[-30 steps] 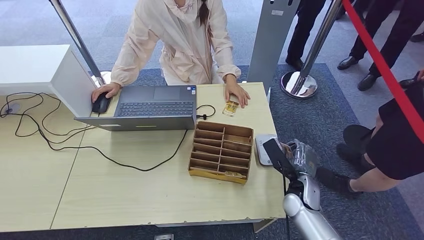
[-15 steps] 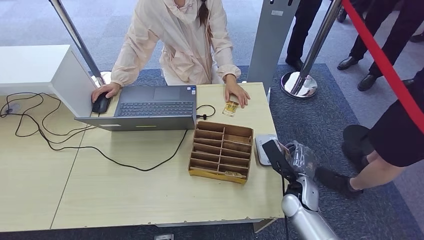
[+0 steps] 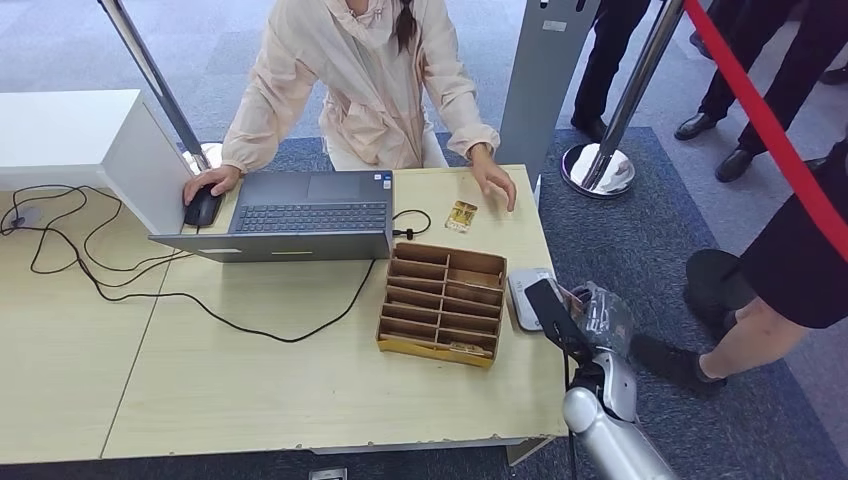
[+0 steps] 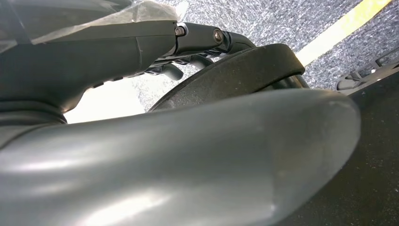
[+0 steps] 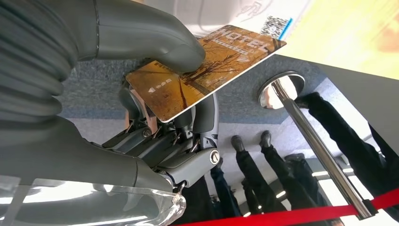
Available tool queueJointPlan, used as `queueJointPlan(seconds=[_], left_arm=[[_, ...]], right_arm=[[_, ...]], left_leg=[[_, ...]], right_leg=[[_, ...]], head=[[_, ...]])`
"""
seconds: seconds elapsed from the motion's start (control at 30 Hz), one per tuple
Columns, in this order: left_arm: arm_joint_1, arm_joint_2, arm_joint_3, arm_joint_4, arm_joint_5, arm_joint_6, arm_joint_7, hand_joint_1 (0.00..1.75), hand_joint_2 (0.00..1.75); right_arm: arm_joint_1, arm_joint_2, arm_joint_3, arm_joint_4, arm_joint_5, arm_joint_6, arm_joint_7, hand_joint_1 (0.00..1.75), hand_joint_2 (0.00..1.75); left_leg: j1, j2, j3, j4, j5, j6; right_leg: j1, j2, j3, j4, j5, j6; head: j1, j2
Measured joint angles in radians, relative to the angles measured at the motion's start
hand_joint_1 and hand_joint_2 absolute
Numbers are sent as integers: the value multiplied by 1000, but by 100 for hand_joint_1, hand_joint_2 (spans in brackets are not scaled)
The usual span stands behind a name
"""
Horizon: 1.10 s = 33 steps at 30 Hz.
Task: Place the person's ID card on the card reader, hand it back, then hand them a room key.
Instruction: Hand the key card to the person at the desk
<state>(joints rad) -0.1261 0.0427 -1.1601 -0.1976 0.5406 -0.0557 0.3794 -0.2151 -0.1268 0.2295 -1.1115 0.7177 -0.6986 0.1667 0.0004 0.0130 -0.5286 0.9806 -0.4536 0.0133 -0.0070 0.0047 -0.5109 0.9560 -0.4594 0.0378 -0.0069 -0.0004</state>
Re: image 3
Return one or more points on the cardboard divider box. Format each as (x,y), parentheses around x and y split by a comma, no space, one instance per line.
(430,311)

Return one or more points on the grey metal kiosk column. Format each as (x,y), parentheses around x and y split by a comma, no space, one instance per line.
(543,86)

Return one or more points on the grey floor socket box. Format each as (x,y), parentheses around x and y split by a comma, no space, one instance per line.
(328,474)

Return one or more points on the black computer mouse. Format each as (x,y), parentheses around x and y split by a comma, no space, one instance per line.
(202,210)

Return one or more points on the grey white card reader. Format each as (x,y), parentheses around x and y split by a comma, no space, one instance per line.
(520,301)

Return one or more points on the person's right hand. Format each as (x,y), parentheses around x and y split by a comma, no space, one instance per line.
(215,177)

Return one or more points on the chrome stanchion post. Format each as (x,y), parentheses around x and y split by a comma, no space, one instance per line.
(639,73)
(149,66)

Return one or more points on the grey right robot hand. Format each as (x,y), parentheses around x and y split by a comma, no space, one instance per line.
(606,324)

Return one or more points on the yellow brown ID card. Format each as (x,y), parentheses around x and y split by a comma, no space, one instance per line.
(461,216)

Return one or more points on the wrist camera with black bracket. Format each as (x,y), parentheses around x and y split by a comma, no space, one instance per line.
(550,314)

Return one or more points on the clear plastic film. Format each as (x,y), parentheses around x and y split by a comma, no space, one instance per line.
(613,311)

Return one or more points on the grey laptop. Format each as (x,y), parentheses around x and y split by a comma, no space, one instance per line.
(311,215)

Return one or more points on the person's right forearm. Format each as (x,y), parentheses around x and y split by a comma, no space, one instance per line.
(248,139)

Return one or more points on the person's left forearm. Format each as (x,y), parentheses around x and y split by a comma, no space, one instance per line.
(467,122)

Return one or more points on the person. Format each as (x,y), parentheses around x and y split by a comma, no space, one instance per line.
(795,53)
(836,75)
(371,79)
(609,60)
(795,265)

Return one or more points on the person's left hand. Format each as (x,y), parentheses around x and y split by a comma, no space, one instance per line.
(493,175)

